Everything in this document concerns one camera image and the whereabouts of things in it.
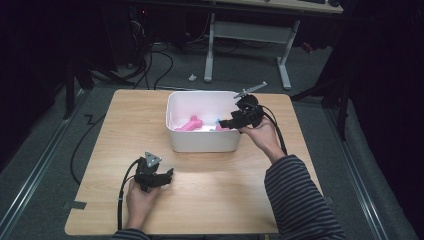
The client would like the pink bone-shaped toy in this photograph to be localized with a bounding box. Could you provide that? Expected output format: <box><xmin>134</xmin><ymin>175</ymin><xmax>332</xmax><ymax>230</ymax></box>
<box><xmin>174</xmin><ymin>115</ymin><xmax>204</xmax><ymax>132</ymax></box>

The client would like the grey tape strip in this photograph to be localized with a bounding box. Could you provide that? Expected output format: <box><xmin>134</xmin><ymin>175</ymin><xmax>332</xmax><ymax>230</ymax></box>
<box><xmin>62</xmin><ymin>200</ymin><xmax>88</xmax><ymax>211</ymax></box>

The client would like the right hand-held gripper black cable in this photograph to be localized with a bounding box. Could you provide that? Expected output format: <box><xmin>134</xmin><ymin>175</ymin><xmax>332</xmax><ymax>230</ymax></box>
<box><xmin>256</xmin><ymin>104</ymin><xmax>289</xmax><ymax>156</ymax></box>

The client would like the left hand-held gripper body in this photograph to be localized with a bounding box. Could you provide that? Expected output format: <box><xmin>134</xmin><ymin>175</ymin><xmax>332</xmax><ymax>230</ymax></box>
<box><xmin>133</xmin><ymin>151</ymin><xmax>169</xmax><ymax>194</ymax></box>

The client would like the hand-held gripper black cable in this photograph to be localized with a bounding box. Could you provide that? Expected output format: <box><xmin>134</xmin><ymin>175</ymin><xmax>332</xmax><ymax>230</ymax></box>
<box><xmin>256</xmin><ymin>104</ymin><xmax>289</xmax><ymax>156</ymax></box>
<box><xmin>116</xmin><ymin>159</ymin><xmax>142</xmax><ymax>232</ymax></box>

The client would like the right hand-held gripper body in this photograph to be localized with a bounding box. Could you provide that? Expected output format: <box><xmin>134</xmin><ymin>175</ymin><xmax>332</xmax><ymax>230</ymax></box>
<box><xmin>231</xmin><ymin>81</ymin><xmax>268</xmax><ymax>130</ymax></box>

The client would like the metal floor rail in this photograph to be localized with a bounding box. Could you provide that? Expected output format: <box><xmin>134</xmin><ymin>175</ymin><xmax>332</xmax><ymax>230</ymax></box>
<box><xmin>323</xmin><ymin>106</ymin><xmax>392</xmax><ymax>240</ymax></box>
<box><xmin>0</xmin><ymin>88</ymin><xmax>88</xmax><ymax>240</ymax></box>

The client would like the person's right hand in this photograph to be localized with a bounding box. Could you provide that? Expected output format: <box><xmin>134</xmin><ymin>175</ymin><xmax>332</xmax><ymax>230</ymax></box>
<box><xmin>237</xmin><ymin>115</ymin><xmax>288</xmax><ymax>165</ymax></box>

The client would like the white plastic bin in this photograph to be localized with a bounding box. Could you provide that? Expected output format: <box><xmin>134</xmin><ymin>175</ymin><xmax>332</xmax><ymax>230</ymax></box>
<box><xmin>165</xmin><ymin>90</ymin><xmax>244</xmax><ymax>154</ymax></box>

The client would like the left hand-held gripper black cable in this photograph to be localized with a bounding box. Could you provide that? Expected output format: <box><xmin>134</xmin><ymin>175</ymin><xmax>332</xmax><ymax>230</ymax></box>
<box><xmin>116</xmin><ymin>159</ymin><xmax>142</xmax><ymax>232</ymax></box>

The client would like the black metal stand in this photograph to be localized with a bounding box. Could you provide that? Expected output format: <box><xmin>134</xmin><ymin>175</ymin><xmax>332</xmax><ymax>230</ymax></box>
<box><xmin>289</xmin><ymin>74</ymin><xmax>353</xmax><ymax>142</ymax></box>
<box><xmin>62</xmin><ymin>58</ymin><xmax>134</xmax><ymax>121</ymax></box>

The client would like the black floor cable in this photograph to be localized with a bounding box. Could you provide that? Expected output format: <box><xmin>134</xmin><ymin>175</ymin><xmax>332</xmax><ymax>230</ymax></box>
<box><xmin>69</xmin><ymin>113</ymin><xmax>108</xmax><ymax>186</ymax></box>

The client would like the bundle of black cables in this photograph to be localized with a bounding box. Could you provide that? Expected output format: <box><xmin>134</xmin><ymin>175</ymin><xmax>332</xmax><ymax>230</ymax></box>
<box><xmin>128</xmin><ymin>6</ymin><xmax>175</xmax><ymax>91</ymax></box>

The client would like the desk with white metal legs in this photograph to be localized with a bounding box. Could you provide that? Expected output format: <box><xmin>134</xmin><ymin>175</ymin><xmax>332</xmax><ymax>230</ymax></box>
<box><xmin>203</xmin><ymin>0</ymin><xmax>344</xmax><ymax>91</ymax></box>

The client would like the person's left hand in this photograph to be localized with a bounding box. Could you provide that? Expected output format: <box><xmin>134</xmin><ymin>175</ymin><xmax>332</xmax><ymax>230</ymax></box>
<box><xmin>125</xmin><ymin>179</ymin><xmax>162</xmax><ymax>225</ymax></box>

